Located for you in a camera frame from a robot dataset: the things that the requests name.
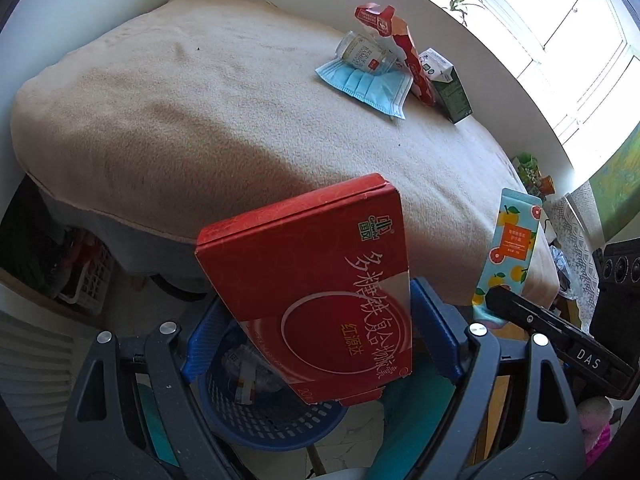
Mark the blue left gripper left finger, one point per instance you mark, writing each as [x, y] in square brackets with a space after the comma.
[202, 329]

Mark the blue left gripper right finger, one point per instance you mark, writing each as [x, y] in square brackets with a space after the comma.
[442, 328]

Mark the red medicine box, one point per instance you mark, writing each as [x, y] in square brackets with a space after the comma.
[320, 284]

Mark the citrus pattern juice carton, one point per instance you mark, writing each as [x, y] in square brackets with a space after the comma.
[510, 251]

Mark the green white milk carton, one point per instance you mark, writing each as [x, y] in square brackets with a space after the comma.
[451, 95]

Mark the blue surgical face mask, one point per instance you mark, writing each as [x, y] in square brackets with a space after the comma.
[385, 93]

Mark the clear labelled plastic jar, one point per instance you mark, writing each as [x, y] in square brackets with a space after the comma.
[365, 54]

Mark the red patterned carton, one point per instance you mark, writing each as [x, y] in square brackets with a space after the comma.
[392, 33]

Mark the black speaker box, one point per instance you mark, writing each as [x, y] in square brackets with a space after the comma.
[615, 322]

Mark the blue plastic waste basket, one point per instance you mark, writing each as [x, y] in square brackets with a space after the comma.
[250, 405]

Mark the white plastic crate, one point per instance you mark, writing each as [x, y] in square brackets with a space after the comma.
[90, 275]

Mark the green patterned shopping bag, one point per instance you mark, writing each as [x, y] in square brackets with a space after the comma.
[527, 168]

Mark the beige table blanket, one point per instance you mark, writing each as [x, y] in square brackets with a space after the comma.
[203, 109]

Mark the window frame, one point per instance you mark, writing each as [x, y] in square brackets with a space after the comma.
[579, 62]

